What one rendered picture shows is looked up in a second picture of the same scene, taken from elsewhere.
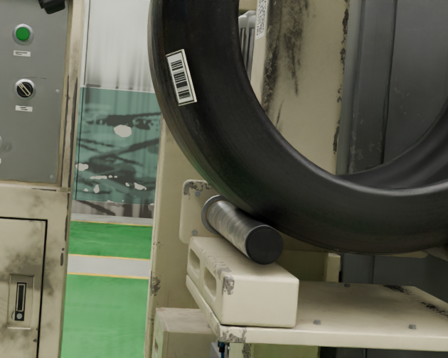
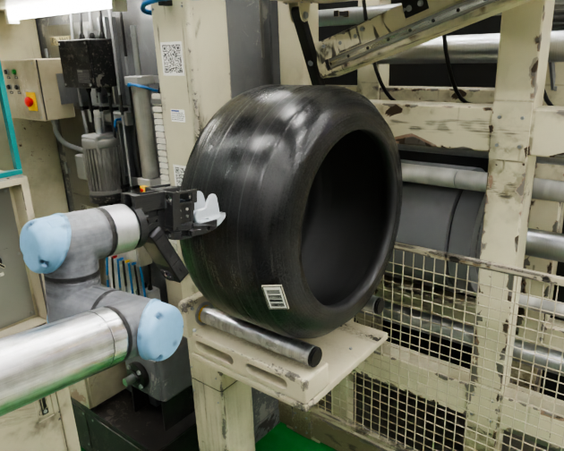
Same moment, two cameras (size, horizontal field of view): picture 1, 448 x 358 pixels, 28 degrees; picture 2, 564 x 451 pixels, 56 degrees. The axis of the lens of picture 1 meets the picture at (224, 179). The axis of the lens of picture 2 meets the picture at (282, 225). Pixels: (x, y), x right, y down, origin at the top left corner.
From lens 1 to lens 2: 0.88 m
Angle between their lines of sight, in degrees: 44
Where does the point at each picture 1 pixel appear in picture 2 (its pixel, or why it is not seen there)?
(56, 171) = (33, 307)
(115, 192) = not seen: outside the picture
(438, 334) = (365, 349)
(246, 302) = (312, 387)
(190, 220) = (191, 324)
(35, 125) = (10, 283)
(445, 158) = (304, 240)
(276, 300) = (322, 378)
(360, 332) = (346, 368)
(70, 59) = not seen: hidden behind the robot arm
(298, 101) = not seen: hidden behind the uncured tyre
